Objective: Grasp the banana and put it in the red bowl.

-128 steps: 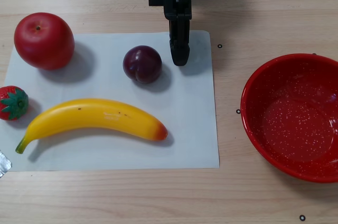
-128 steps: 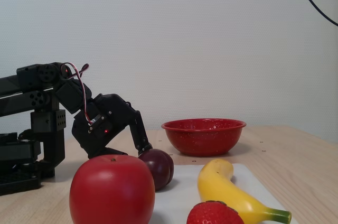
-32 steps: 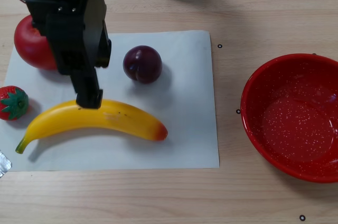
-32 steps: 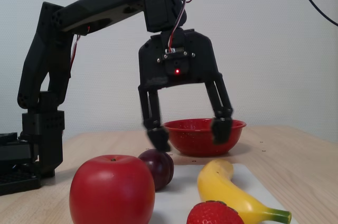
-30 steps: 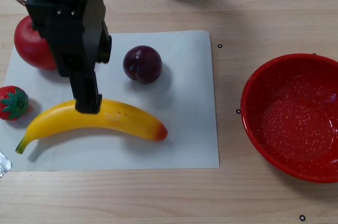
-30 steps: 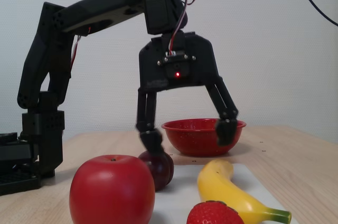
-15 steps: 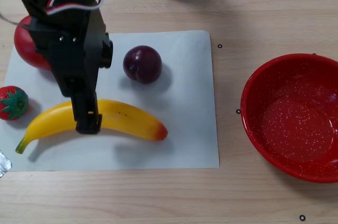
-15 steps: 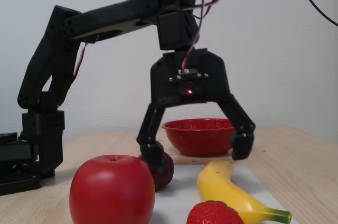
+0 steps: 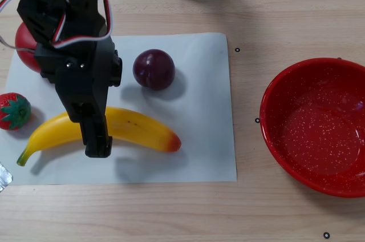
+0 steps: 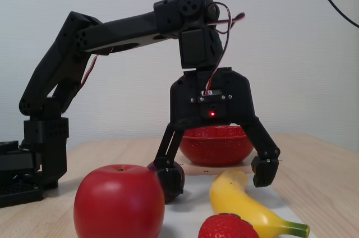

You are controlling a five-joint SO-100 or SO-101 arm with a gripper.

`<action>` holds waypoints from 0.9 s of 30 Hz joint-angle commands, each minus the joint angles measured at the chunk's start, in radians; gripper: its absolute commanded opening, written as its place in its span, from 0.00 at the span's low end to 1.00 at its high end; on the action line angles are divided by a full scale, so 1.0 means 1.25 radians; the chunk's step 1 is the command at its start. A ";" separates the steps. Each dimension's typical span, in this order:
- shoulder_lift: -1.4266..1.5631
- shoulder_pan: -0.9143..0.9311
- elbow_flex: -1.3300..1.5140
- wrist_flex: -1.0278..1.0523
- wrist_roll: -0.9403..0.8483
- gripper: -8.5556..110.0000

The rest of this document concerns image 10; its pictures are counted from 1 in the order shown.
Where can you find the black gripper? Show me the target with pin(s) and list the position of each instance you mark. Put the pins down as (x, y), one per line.
(183, 100)

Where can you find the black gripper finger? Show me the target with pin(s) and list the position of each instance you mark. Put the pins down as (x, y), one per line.
(265, 170)

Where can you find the yellow banana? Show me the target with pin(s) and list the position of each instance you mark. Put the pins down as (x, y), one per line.
(232, 198)

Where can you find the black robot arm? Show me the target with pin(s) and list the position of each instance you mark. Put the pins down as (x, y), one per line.
(126, 30)

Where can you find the red speckled bowl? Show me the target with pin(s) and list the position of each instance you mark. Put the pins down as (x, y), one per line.
(216, 151)

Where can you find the dark purple plum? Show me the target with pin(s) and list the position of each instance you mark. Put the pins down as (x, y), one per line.
(170, 199)

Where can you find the red apple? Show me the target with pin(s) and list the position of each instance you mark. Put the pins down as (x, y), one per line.
(117, 204)

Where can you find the red strawberry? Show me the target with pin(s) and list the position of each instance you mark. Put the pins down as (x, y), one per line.
(224, 228)

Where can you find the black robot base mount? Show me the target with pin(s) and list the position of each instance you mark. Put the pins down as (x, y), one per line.
(16, 162)

